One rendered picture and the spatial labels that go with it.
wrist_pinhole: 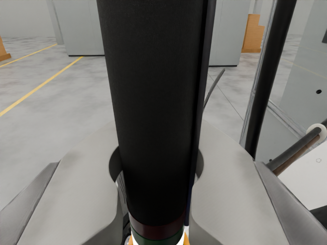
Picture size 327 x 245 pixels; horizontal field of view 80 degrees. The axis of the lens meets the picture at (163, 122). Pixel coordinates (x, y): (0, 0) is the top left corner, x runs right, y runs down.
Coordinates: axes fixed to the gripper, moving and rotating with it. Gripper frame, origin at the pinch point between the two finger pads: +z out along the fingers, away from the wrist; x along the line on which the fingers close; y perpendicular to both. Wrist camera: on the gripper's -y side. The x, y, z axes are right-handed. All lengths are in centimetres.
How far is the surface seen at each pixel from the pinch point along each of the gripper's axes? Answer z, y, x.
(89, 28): 690, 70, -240
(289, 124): 79, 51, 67
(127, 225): 9.0, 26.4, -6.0
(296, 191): 18.0, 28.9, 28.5
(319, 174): 18.6, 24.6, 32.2
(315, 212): 3.9, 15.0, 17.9
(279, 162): 7.0, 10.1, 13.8
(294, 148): 9.8, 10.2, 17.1
